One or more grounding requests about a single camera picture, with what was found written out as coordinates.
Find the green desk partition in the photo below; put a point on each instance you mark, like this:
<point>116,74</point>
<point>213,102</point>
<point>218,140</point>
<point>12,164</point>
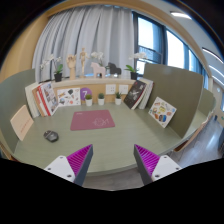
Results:
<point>12,98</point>
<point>180,88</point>

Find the small potted plant middle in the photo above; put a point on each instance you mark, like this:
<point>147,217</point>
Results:
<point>101,99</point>

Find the small potted plant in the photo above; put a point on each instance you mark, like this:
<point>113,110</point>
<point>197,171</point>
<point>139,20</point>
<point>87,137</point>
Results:
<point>101,99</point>
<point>88,100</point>
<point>118,98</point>

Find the white books behind black book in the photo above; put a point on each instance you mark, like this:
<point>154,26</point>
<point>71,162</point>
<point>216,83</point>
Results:
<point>143,99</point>

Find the green desk partition left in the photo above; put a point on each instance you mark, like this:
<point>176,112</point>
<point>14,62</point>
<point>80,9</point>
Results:
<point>12,98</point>

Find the black book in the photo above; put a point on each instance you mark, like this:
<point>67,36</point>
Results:
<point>133,97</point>

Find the white curtain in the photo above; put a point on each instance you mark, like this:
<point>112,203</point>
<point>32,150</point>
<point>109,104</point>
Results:
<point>98,28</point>

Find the red and white magazine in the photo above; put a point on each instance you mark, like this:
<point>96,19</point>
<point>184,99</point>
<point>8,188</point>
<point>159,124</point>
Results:
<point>48,98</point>

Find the white orchid middle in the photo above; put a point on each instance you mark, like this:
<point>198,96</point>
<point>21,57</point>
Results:
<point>99,56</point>

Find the wooden hand model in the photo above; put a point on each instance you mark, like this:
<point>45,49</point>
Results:
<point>71,63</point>

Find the white sticker sheet card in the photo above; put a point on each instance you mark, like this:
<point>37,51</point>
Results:
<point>69,97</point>

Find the white orchid left black pot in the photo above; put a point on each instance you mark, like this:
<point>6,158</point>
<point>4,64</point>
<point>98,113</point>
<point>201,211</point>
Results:
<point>58,66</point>

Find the wooden horse figure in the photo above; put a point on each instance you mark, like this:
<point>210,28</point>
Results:
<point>97,69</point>

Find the white orchid black pot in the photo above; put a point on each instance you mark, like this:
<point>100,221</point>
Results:
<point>134,71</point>
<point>58,66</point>

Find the small potted plant right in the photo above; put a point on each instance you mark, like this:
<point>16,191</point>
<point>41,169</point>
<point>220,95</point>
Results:
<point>118,98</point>

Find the small potted plant left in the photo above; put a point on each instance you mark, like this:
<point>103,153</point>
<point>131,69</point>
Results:
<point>88,100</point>

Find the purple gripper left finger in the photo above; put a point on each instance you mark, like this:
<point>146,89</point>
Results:
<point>73,167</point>

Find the white wall socket left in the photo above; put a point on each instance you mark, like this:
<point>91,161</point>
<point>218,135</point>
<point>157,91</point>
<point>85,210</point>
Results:
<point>110,89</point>

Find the white orchid right black pot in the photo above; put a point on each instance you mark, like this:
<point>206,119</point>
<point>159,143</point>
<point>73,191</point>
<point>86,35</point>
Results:
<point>134,71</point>

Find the wooden mannequin figure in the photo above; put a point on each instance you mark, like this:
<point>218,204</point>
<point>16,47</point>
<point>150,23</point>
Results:
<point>83,57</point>

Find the green desk partition right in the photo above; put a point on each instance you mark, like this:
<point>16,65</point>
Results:
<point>180,88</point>

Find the white wall socket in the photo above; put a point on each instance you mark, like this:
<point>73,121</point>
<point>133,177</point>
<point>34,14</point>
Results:
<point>123,89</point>
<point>110,89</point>

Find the white books behind magazine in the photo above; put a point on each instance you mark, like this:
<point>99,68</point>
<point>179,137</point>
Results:
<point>33,104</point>

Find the dark grey computer mouse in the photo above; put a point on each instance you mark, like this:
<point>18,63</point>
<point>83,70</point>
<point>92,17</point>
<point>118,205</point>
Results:
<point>51,136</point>

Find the light wooden board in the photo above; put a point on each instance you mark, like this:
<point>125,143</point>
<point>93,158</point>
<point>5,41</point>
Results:
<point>21,122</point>

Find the white wall socket right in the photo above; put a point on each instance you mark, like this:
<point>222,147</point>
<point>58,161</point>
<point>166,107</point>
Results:
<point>123,89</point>

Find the purple round number sign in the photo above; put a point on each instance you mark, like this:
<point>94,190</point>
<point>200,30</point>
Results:
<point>84,92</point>

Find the pink mouse pad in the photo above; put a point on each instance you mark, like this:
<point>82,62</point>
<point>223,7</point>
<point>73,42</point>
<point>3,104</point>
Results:
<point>89,120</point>

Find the colourful sticker board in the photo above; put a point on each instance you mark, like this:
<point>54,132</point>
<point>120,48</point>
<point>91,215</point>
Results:
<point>162,112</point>

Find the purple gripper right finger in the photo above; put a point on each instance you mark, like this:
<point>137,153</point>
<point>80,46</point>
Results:
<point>153,167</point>

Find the black horse figure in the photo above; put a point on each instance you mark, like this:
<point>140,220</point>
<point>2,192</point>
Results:
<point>113,69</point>

